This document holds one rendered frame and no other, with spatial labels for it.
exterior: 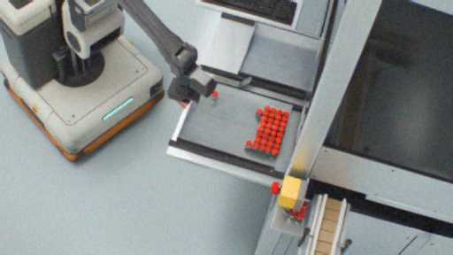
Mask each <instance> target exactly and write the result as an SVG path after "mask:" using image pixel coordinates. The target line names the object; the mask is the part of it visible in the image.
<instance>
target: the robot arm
mask: <svg viewBox="0 0 453 255"><path fill-rule="evenodd" d="M116 1H117V2H118V4H119V5H121V7H122V8H123V9H124V10H125V12H127V14H128V15H129V16H131V18H132V19H133V20H134V22H135V23H137V24H138V25H139V27H140V28H141V29H142V31H144V32H145V33H146V35H147V36H148V37H149V38H150V39H151V41H152V42H154V43H155V45H156V47H157V48H158V50H159V53H160V54H161V55H162V56H163V57H164V61H165V62H167V63H168V65H169V66H170V69H171V72H172V73H173V74H174V75H175V76H176V77H173V81H172V82H171V84H170V86H169V88H168V90H167V95H168V98H171V99H172V100H175V102H176V103H177V104H180V105H181V106H182V108H183V109H184V110H186V109H187V107H188V105H189V104H190V102H191V101H194V102H196V103H197V104H198V103H199V101H200V96H201V95H202V96H204V97H205V98H208V97H210V96H211V94H212V93H213V92H214V91H215V89H216V88H217V82H216V81H214V79H213V78H212V77H211V76H210V75H209V74H207V73H206V72H205V71H204V70H203V68H202V67H201V66H199V65H197V64H196V61H197V59H198V53H197V49H196V47H195V46H194V45H189V44H188V42H187V41H185V42H184V41H182V40H181V38H180V36H177V35H176V34H175V33H173V32H172V31H171V29H170V28H168V27H167V26H166V24H164V23H163V22H162V20H161V19H160V18H159V17H158V16H157V15H156V13H155V12H153V11H152V10H151V9H150V7H149V6H148V5H146V3H145V2H144V1H143V0H116ZM202 70H203V71H202Z"/></svg>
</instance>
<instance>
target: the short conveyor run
mask: <svg viewBox="0 0 453 255"><path fill-rule="evenodd" d="M346 201H347V199H345V198H344V199H343V201H342V202H340V201H338V200H335V199H334V200H333V199H331V198H328V197H327V194H325V193H324V196H320V195H318V194H315V195H314V197H313V198H312V200H311V207H310V210H309V213H308V220H307V223H306V227H305V229H304V230H303V233H302V235H301V238H300V239H299V242H298V245H297V246H299V250H298V253H297V255H342V254H343V253H344V252H345V251H346V250H347V249H348V246H350V245H351V244H352V240H351V239H349V238H348V239H347V240H346V241H345V243H343V240H344V237H345V232H346V227H347V224H348V219H349V209H350V204H349V203H346ZM316 206H317V208H316ZM314 214H315V215H314ZM313 217H314V218H313Z"/></svg>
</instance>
